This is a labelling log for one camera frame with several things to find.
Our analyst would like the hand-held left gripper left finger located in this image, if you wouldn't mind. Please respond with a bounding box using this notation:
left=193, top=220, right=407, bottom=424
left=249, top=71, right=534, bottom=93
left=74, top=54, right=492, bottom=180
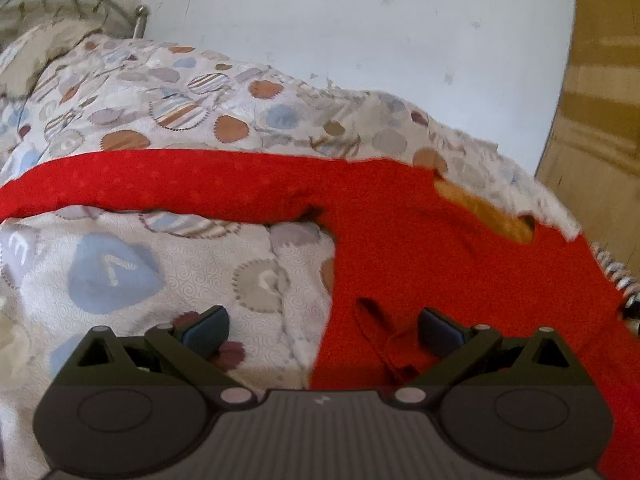
left=64, top=305, right=257, bottom=407

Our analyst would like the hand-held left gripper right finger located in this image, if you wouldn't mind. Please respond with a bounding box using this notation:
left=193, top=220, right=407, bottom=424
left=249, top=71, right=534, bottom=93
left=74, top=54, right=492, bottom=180
left=394, top=307, right=584, bottom=407

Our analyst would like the red knit sweater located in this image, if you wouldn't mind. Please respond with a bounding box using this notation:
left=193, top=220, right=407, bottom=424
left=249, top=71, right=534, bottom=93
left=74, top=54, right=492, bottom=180
left=0, top=147, right=640, bottom=480

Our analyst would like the circle patterned bed blanket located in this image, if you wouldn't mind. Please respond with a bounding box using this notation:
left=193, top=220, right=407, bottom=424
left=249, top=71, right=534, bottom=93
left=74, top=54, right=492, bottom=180
left=0, top=20, right=598, bottom=480

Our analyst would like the black white striped cloth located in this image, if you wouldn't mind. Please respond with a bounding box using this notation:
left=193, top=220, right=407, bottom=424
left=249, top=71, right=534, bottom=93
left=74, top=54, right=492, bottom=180
left=589, top=241, right=640, bottom=337

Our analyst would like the wooden wardrobe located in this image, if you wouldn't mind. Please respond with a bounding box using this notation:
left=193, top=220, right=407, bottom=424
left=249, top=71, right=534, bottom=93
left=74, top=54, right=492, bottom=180
left=534, top=0, right=640, bottom=281

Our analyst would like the beige pillow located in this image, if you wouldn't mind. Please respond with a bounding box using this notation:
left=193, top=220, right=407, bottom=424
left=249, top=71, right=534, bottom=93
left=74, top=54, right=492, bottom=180
left=0, top=21, right=98, bottom=103

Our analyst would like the metal bed headboard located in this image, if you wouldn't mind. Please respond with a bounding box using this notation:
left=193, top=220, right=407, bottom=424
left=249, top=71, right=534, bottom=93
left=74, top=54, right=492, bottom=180
left=0, top=0, right=152, bottom=42

